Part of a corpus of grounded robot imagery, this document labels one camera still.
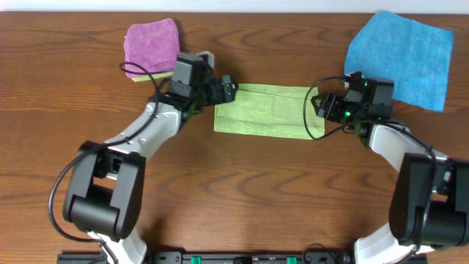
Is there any green microfiber cloth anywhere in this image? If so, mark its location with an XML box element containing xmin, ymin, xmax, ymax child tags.
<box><xmin>214</xmin><ymin>84</ymin><xmax>325</xmax><ymax>139</ymax></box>

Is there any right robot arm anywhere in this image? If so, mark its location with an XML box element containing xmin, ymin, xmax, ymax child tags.
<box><xmin>311</xmin><ymin>93</ymin><xmax>468</xmax><ymax>263</ymax></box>

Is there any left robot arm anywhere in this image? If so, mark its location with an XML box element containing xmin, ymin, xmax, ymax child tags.
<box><xmin>63</xmin><ymin>75</ymin><xmax>238</xmax><ymax>263</ymax></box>

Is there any folded green cloth under purple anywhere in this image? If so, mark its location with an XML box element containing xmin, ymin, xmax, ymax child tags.
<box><xmin>132</xmin><ymin>71</ymin><xmax>173</xmax><ymax>82</ymax></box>

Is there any blue cloth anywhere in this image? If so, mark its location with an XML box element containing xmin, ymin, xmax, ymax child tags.
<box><xmin>344</xmin><ymin>11</ymin><xmax>454</xmax><ymax>112</ymax></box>

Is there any left black cable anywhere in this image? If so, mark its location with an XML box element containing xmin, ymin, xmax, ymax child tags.
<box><xmin>48</xmin><ymin>62</ymin><xmax>173</xmax><ymax>264</ymax></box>

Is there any black cable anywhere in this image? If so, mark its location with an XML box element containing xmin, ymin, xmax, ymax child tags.
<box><xmin>302</xmin><ymin>76</ymin><xmax>437</xmax><ymax>257</ymax></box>
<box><xmin>48</xmin><ymin>62</ymin><xmax>173</xmax><ymax>264</ymax></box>

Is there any right black cable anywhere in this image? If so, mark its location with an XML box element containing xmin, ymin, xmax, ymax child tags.
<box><xmin>302</xmin><ymin>76</ymin><xmax>437</xmax><ymax>257</ymax></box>

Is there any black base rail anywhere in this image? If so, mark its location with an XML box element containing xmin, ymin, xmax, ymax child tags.
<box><xmin>56</xmin><ymin>252</ymin><xmax>429</xmax><ymax>264</ymax></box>

